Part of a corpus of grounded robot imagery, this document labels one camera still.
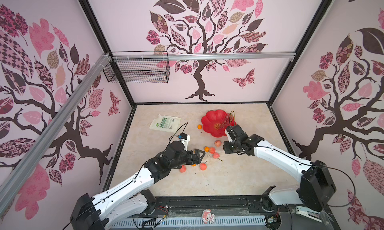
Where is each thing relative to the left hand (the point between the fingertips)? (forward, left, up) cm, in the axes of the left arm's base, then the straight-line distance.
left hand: (199, 156), depth 74 cm
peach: (+15, -13, -13) cm, 24 cm away
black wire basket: (+54, +31, +18) cm, 65 cm away
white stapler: (-23, -53, -13) cm, 60 cm away
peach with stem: (+6, -11, -13) cm, 18 cm away
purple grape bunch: (+32, -21, -11) cm, 40 cm away
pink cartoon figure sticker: (-25, -4, -12) cm, 28 cm away
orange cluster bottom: (+1, +3, -14) cm, 14 cm away
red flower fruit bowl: (+33, -13, -15) cm, 39 cm away
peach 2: (+10, -9, -13) cm, 18 cm away
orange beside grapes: (+12, -5, -14) cm, 19 cm away
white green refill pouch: (+33, +23, -15) cm, 43 cm away
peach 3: (0, -3, -14) cm, 14 cm away
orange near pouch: (+29, -1, -14) cm, 32 cm away
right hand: (+9, -15, -6) cm, 19 cm away
